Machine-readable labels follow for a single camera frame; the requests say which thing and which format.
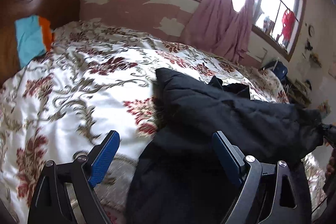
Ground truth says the blue orange folded cloth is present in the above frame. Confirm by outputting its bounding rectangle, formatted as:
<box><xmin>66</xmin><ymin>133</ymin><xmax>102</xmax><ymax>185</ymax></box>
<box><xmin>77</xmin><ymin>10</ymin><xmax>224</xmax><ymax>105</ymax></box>
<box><xmin>14</xmin><ymin>15</ymin><xmax>54</xmax><ymax>69</ymax></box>

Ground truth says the wooden bed headboard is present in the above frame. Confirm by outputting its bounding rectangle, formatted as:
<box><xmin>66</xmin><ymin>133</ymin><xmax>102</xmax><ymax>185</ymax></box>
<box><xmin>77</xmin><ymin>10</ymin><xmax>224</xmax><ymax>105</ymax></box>
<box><xmin>0</xmin><ymin>0</ymin><xmax>83</xmax><ymax>88</ymax></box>

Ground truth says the red garment outside window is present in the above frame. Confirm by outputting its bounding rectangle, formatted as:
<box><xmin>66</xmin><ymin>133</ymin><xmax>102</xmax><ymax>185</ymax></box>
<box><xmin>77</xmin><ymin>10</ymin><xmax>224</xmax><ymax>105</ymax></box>
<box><xmin>281</xmin><ymin>9</ymin><xmax>296</xmax><ymax>41</ymax></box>

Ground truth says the dark navy padded jacket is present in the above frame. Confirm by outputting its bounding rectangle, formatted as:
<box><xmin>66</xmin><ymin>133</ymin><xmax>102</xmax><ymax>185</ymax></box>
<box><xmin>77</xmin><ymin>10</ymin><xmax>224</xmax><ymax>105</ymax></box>
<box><xmin>126</xmin><ymin>68</ymin><xmax>335</xmax><ymax>223</ymax></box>

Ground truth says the person's right hand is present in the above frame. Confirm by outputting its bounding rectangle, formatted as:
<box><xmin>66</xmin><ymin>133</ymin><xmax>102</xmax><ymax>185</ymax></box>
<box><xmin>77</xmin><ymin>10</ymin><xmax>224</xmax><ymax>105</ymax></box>
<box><xmin>324</xmin><ymin>122</ymin><xmax>336</xmax><ymax>188</ymax></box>

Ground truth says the cluttered wooden side table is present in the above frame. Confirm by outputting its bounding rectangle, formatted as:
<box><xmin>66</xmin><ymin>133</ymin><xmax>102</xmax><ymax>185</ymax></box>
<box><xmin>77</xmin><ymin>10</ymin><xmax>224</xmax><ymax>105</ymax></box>
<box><xmin>283</xmin><ymin>77</ymin><xmax>311</xmax><ymax>108</ymax></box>

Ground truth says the round wall clock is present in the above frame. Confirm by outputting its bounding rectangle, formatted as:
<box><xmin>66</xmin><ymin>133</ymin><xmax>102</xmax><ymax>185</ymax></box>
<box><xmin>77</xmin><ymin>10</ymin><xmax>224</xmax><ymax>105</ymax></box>
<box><xmin>308</xmin><ymin>25</ymin><xmax>315</xmax><ymax>38</ymax></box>

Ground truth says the floral white red bedspread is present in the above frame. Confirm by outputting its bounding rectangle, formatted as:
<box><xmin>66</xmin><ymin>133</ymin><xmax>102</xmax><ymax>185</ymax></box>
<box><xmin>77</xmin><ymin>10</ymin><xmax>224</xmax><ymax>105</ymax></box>
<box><xmin>0</xmin><ymin>17</ymin><xmax>328</xmax><ymax>224</ymax></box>

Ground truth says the blue backpack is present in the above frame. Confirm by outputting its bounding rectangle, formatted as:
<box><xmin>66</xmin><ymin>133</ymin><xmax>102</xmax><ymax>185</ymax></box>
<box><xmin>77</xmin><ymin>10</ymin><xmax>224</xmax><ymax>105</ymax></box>
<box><xmin>264</xmin><ymin>60</ymin><xmax>288</xmax><ymax>82</ymax></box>

